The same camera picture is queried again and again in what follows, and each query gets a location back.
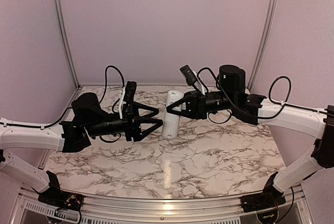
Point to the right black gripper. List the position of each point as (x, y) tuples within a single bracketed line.
[(197, 105)]

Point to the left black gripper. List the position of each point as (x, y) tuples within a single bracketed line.
[(133, 129)]

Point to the white remote control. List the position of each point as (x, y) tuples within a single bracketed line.
[(171, 121)]

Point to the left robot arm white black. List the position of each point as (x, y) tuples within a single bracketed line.
[(90, 121)]

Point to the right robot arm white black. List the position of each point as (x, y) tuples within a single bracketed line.
[(257, 110)]

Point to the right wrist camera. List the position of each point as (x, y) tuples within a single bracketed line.
[(190, 77)]

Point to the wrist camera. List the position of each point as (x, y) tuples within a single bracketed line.
[(190, 77), (126, 96)]

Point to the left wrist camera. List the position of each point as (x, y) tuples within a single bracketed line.
[(126, 96)]

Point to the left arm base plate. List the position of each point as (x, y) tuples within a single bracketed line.
[(62, 200)]

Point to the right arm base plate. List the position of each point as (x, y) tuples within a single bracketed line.
[(260, 201)]

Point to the front aluminium rail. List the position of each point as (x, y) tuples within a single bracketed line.
[(109, 209)]

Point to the right aluminium frame post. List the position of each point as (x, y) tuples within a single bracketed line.
[(263, 42)]

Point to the aluminium frame post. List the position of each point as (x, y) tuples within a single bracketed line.
[(263, 42), (65, 43)]

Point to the left aluminium frame post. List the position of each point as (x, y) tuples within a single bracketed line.
[(65, 43)]

